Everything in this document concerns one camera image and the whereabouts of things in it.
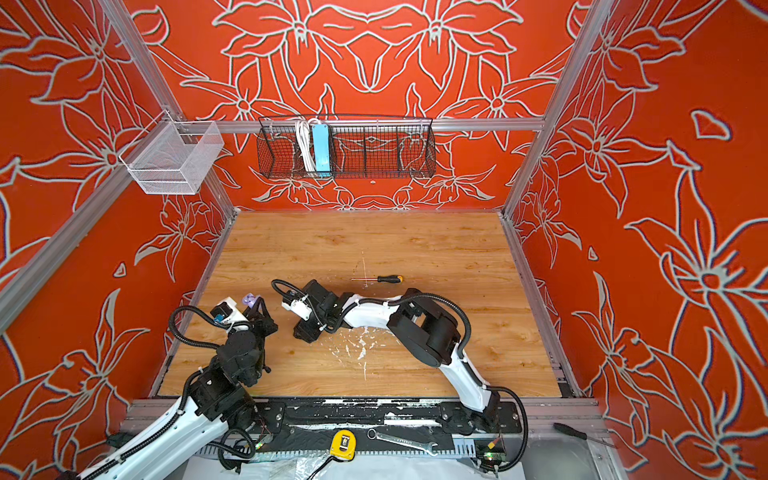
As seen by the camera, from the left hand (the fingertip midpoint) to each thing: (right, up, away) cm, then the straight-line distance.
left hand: (260, 301), depth 76 cm
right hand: (+6, -10, +10) cm, 15 cm away
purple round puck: (-2, +1, -2) cm, 3 cm away
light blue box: (+13, +44, +14) cm, 48 cm away
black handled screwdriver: (+80, -31, -6) cm, 86 cm away
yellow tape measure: (+23, -32, -8) cm, 40 cm away
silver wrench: (+43, -33, -6) cm, 55 cm away
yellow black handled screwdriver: (+32, +3, +22) cm, 39 cm away
